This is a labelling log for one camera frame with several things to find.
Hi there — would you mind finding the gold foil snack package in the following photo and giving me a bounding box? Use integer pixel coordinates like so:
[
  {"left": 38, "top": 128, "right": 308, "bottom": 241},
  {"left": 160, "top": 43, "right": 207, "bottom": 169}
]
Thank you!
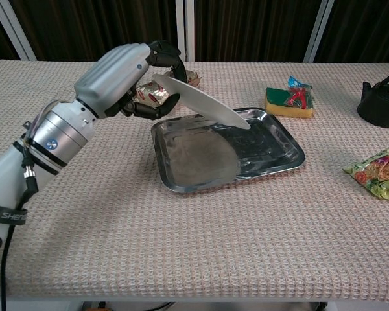
[{"left": 134, "top": 69, "right": 203, "bottom": 108}]

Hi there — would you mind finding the yellow green sponge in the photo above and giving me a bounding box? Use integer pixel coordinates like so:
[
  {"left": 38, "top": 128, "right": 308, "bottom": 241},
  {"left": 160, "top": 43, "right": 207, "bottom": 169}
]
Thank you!
[{"left": 264, "top": 86, "right": 314, "bottom": 120}]

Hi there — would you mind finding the green snack bag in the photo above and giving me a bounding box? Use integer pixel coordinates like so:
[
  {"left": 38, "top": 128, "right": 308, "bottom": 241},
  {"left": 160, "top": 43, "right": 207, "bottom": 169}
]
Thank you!
[{"left": 342, "top": 148, "right": 389, "bottom": 201}]

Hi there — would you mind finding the white round plate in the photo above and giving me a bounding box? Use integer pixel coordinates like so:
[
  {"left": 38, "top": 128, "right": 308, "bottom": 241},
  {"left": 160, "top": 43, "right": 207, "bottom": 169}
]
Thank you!
[{"left": 152, "top": 73, "right": 251, "bottom": 130}]

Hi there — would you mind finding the white frame post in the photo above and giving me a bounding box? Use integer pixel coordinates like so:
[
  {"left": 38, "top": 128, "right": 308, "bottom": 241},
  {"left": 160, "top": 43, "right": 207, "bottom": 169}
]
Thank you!
[
  {"left": 0, "top": 0, "right": 38, "bottom": 62},
  {"left": 185, "top": 0, "right": 195, "bottom": 62},
  {"left": 176, "top": 0, "right": 186, "bottom": 62},
  {"left": 303, "top": 0, "right": 335, "bottom": 63}
]

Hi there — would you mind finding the beige waffle tablecloth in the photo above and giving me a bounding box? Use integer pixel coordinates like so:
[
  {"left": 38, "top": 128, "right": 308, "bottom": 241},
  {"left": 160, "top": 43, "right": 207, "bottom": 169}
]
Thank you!
[{"left": 0, "top": 59, "right": 389, "bottom": 304}]

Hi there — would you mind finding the red clip in plastic wrapper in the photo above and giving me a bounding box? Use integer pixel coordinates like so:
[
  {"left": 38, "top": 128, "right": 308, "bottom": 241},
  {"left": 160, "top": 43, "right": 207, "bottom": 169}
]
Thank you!
[{"left": 285, "top": 76, "right": 314, "bottom": 109}]

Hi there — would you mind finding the dark curtain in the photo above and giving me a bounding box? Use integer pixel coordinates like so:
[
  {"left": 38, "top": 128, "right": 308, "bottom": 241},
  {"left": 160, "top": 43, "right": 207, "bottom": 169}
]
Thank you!
[{"left": 0, "top": 0, "right": 389, "bottom": 64}]

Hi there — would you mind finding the black kettle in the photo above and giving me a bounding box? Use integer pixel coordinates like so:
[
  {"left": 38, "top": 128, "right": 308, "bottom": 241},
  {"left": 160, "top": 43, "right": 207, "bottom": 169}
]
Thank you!
[{"left": 357, "top": 66, "right": 389, "bottom": 129}]

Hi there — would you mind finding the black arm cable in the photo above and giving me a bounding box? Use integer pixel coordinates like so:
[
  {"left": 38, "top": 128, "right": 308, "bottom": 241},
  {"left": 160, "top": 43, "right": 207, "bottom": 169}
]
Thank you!
[{"left": 0, "top": 139, "right": 40, "bottom": 311}]

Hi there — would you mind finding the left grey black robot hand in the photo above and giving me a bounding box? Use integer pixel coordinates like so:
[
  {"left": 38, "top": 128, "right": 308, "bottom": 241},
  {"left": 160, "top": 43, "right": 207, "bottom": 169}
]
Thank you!
[{"left": 73, "top": 40, "right": 187, "bottom": 119}]

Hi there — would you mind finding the rectangular stainless steel tray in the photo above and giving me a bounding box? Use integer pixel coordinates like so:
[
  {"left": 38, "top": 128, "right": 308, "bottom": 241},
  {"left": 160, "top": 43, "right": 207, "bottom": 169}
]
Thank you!
[{"left": 150, "top": 106, "right": 306, "bottom": 194}]

